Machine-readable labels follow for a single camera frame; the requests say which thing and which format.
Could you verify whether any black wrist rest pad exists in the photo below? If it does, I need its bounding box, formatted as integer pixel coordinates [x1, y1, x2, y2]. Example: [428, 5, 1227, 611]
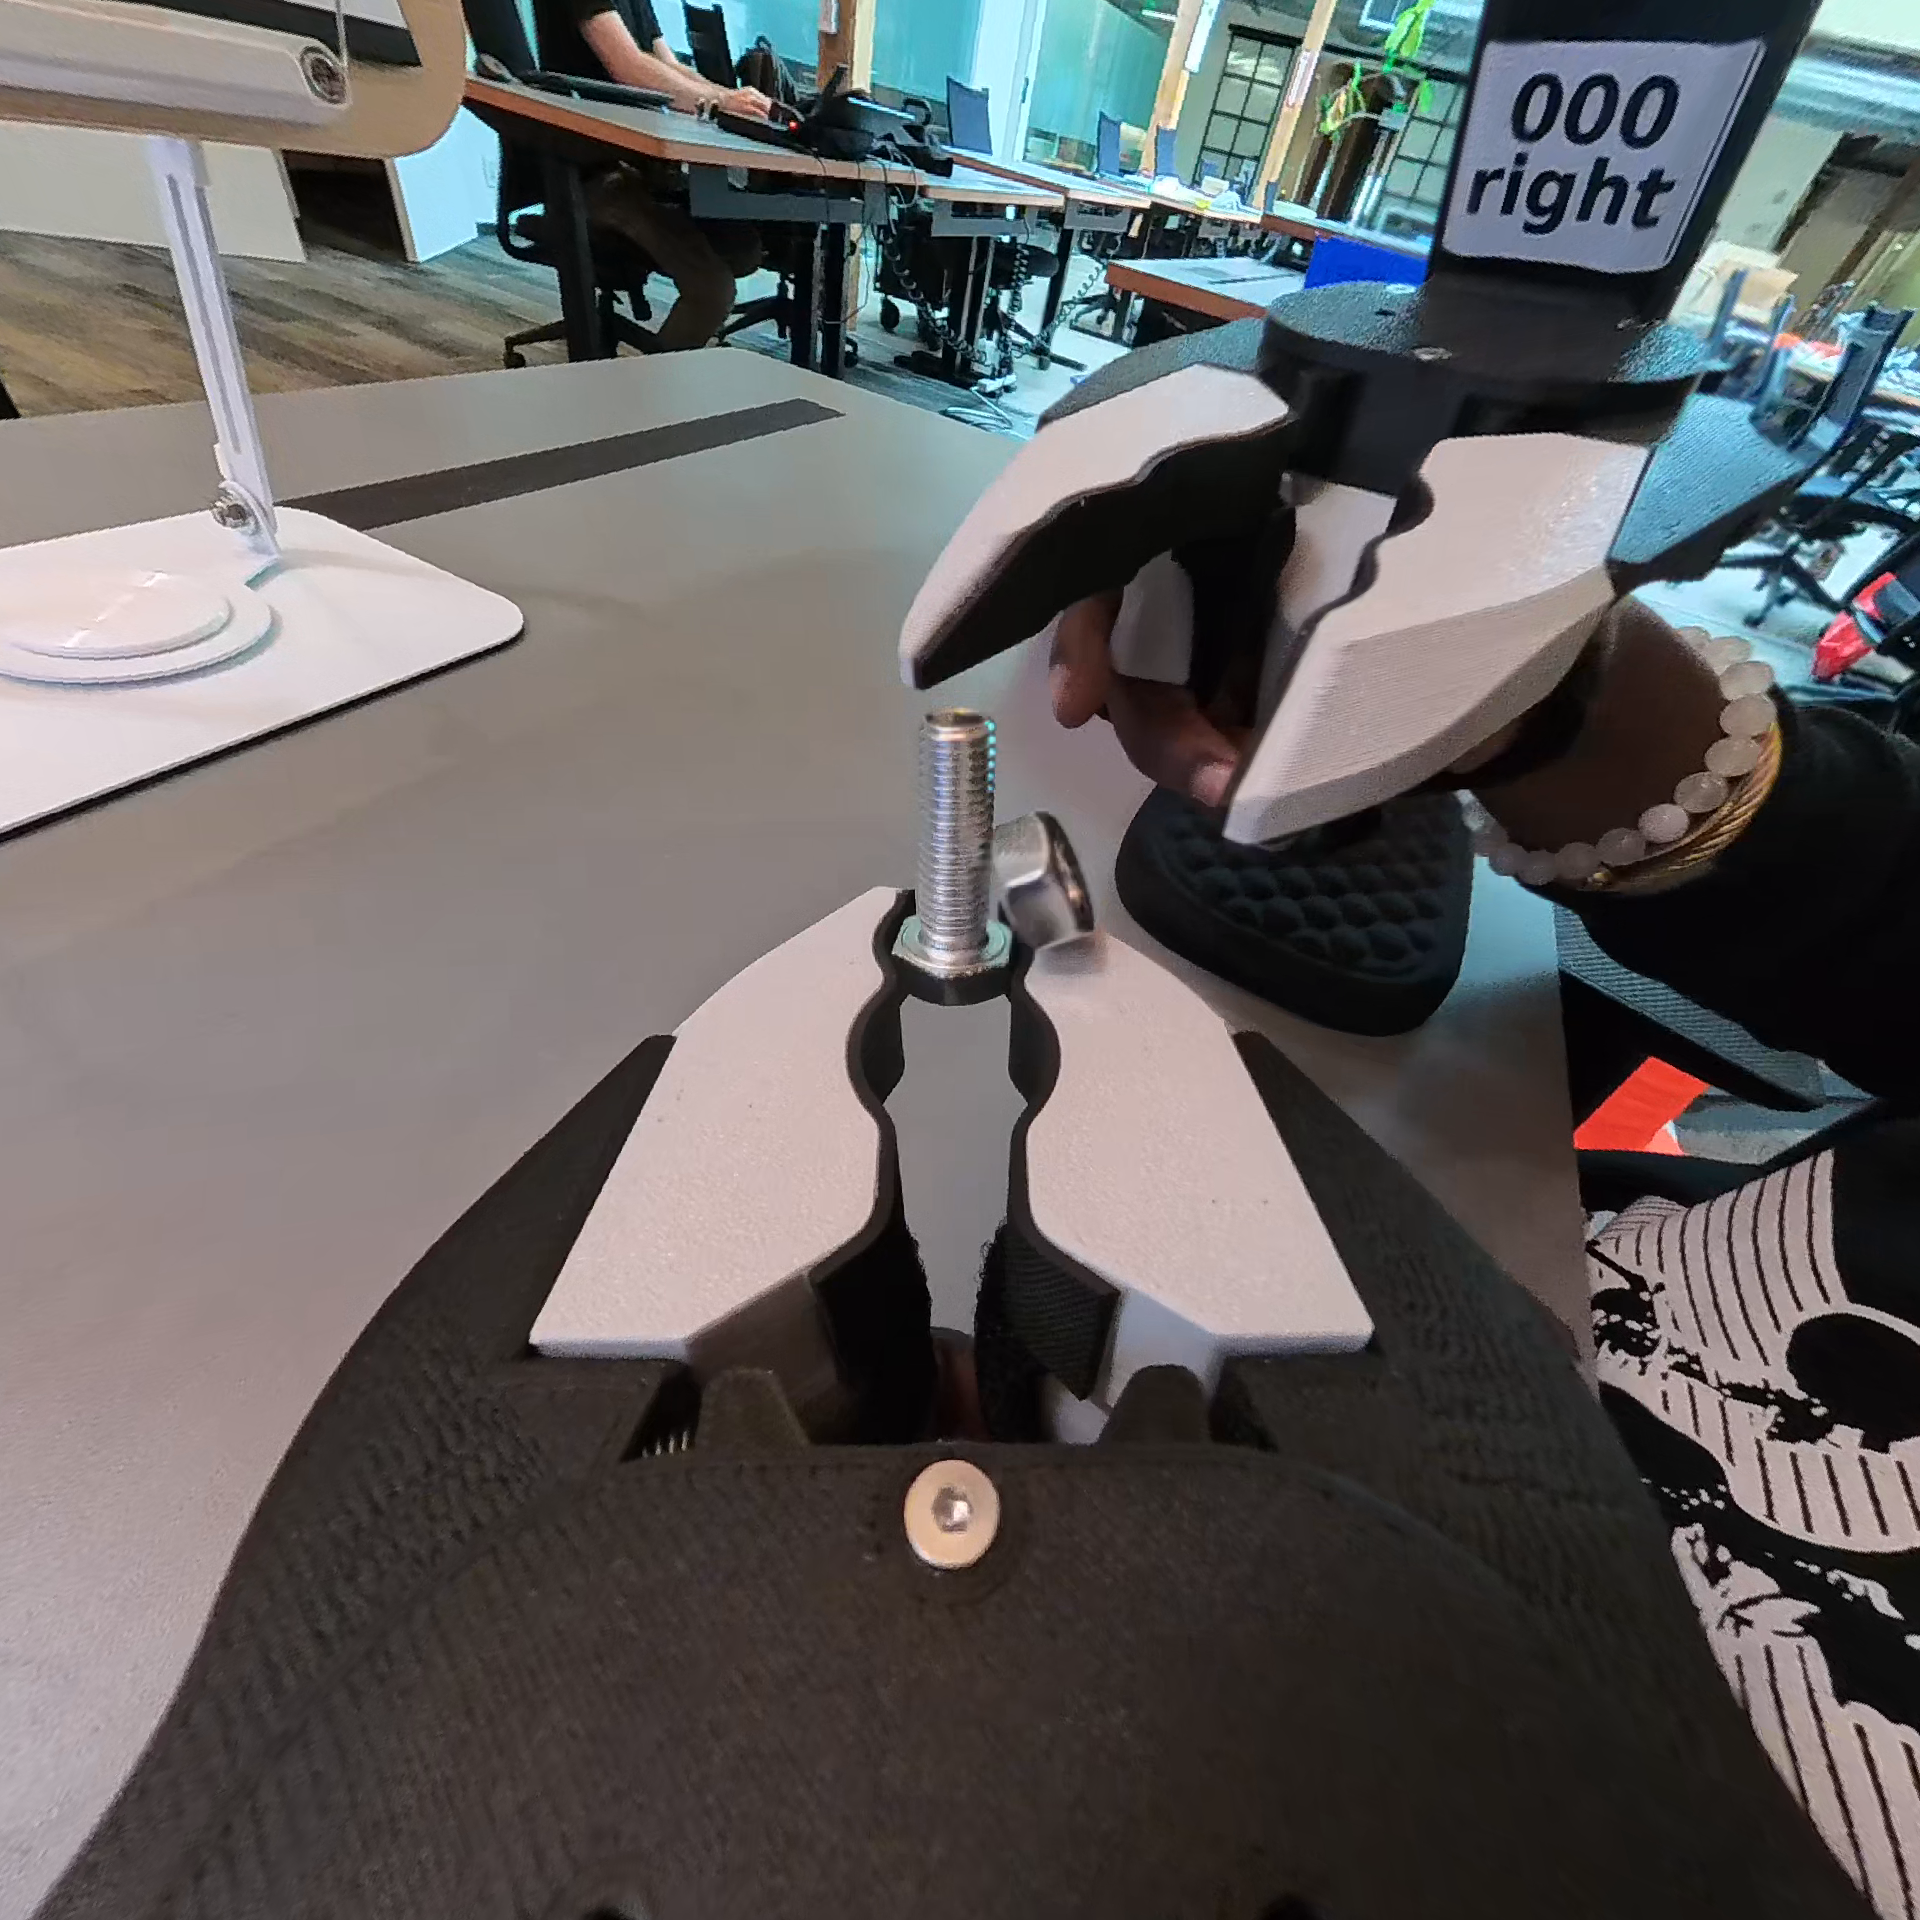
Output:
[1112, 791, 1475, 1041]

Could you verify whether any steel hex nut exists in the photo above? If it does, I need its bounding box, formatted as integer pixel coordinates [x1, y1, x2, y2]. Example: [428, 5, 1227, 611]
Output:
[990, 816, 1110, 955]

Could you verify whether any orange red object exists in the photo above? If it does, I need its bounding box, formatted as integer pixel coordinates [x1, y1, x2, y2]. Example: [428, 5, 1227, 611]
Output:
[1571, 1053, 1710, 1163]

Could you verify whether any person's right forearm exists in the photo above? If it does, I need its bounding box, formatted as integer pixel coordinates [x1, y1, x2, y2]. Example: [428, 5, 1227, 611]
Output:
[1545, 697, 1920, 1119]

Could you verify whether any person's right hand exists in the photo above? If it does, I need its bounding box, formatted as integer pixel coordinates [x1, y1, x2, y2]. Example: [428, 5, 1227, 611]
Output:
[1046, 581, 1640, 853]

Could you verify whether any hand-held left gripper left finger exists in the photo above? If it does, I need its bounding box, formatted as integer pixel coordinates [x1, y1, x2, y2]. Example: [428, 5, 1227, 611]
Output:
[530, 889, 912, 1419]

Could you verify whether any white display stand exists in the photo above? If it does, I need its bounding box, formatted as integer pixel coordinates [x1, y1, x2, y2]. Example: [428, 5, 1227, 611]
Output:
[0, 32, 530, 839]

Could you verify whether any black office chair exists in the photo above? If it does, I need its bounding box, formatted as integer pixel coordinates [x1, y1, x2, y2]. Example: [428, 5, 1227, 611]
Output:
[500, 141, 669, 367]

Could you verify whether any white bead bracelet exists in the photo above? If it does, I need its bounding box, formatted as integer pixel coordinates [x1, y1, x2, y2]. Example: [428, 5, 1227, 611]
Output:
[1461, 633, 1784, 889]

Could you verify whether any person's printed black shirt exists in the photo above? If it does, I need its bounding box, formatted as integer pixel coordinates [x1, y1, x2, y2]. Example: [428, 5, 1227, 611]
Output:
[1584, 1106, 1920, 1920]

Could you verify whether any gold bracelet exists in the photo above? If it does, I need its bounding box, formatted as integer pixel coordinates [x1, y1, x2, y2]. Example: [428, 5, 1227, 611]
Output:
[1571, 721, 1789, 900]

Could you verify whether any group of office chairs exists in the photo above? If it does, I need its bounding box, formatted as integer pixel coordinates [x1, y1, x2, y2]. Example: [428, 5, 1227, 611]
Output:
[1710, 301, 1920, 687]

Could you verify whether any long steel hex bolt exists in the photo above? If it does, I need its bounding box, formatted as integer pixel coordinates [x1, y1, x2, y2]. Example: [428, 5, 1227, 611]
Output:
[889, 707, 1022, 999]

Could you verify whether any grey mesh office chair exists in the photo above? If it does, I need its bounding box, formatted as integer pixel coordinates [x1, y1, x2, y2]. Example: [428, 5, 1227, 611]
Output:
[1551, 904, 1872, 1117]

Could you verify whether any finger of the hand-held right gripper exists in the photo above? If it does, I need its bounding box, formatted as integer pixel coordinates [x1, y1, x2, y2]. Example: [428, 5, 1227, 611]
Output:
[1219, 436, 1647, 853]
[899, 362, 1302, 695]

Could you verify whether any wooden desk with black legs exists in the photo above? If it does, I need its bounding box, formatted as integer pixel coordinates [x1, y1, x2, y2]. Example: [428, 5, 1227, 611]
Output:
[463, 78, 1067, 380]

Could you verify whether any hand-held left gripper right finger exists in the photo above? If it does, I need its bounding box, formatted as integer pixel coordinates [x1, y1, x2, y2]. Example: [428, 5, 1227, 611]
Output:
[1009, 946, 1381, 1419]

